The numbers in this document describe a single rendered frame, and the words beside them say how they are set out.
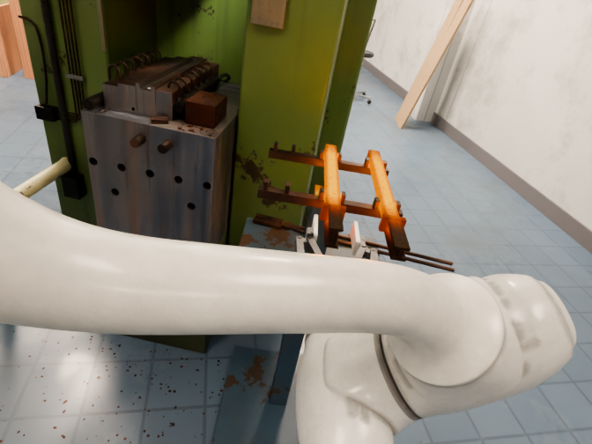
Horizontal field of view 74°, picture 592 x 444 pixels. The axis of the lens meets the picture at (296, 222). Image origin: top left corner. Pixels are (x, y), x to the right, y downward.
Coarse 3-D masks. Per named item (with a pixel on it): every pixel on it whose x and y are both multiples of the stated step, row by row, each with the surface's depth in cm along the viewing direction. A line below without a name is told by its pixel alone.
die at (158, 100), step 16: (160, 64) 129; (176, 64) 128; (192, 64) 131; (112, 80) 111; (128, 80) 110; (144, 80) 109; (112, 96) 109; (128, 96) 108; (144, 96) 108; (160, 96) 107; (176, 96) 110; (144, 112) 110; (160, 112) 109; (176, 112) 112
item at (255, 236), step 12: (252, 228) 114; (264, 228) 115; (240, 240) 108; (252, 240) 109; (264, 240) 110; (276, 240) 111; (288, 240) 112; (348, 240) 116; (372, 240) 118; (336, 252) 111; (348, 252) 112
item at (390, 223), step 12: (372, 156) 102; (372, 168) 98; (384, 168) 97; (384, 180) 91; (384, 192) 86; (384, 204) 81; (384, 216) 76; (396, 216) 77; (384, 228) 77; (396, 228) 74; (396, 240) 70; (396, 252) 70
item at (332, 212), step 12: (324, 156) 101; (336, 156) 98; (324, 168) 95; (336, 168) 92; (324, 180) 90; (336, 180) 87; (336, 192) 82; (324, 204) 76; (336, 204) 77; (324, 216) 77; (336, 216) 72; (324, 228) 76; (336, 228) 69; (324, 240) 72; (336, 240) 70
